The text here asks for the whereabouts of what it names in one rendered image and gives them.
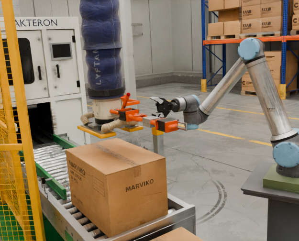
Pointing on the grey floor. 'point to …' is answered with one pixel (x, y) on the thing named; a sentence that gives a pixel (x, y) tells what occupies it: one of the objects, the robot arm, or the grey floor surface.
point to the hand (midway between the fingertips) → (150, 110)
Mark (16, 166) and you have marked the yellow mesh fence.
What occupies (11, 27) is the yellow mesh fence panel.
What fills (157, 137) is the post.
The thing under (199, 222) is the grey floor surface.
